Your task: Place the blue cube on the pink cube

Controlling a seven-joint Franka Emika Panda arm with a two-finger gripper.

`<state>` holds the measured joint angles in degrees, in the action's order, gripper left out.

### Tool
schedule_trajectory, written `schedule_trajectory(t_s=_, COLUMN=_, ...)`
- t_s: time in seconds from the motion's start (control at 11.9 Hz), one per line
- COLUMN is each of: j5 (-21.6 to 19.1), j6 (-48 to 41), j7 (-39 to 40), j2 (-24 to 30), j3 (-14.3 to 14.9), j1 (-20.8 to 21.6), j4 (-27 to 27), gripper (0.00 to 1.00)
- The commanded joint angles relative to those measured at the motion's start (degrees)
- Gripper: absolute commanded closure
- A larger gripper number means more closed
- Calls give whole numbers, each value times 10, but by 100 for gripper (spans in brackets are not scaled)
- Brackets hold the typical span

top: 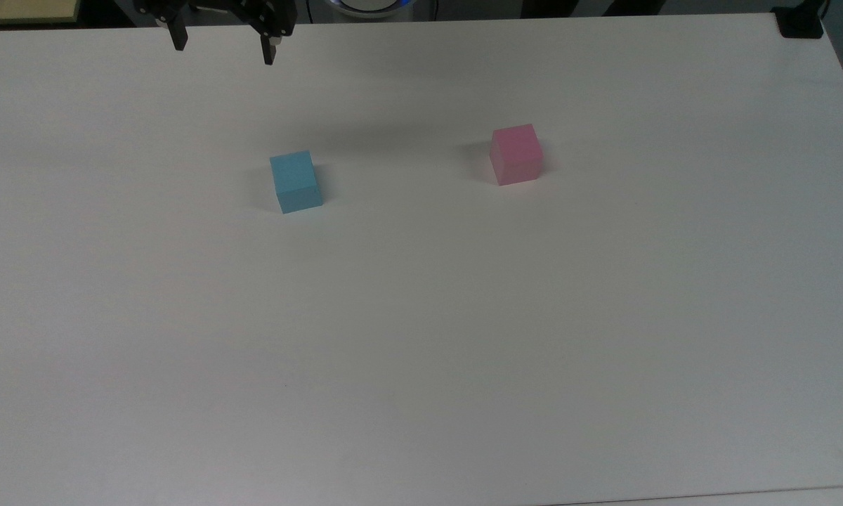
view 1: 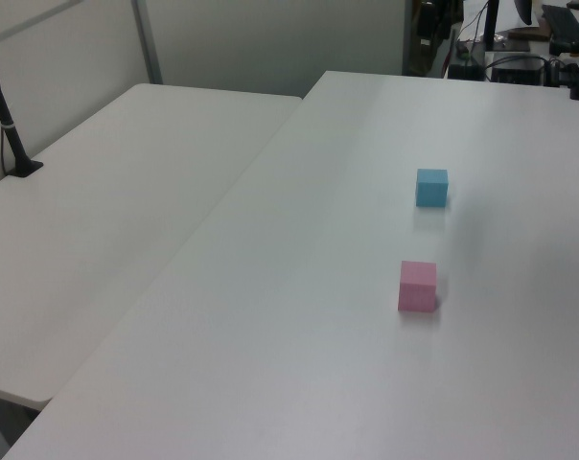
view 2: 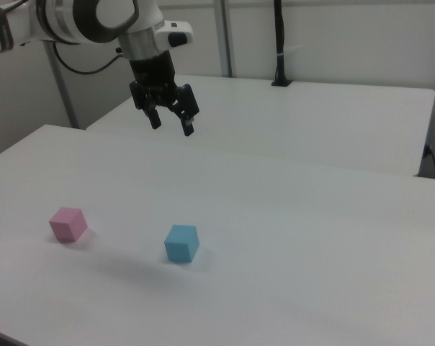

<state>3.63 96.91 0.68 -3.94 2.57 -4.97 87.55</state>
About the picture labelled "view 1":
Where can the pink cube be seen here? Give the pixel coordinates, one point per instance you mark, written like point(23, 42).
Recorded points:
point(416, 287)

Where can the brown flat case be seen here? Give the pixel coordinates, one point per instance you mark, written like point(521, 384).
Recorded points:
point(531, 33)

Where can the black monitor stand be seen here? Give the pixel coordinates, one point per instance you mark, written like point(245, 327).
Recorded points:
point(491, 24)

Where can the black keyboard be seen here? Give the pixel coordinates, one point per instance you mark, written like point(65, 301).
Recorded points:
point(565, 24)

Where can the blue cube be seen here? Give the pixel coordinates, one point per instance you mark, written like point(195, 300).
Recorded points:
point(431, 189)

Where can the black camera stand pole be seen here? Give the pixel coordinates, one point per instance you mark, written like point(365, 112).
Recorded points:
point(4, 120)

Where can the black computer box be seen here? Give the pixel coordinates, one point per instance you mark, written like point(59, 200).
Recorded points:
point(517, 73)

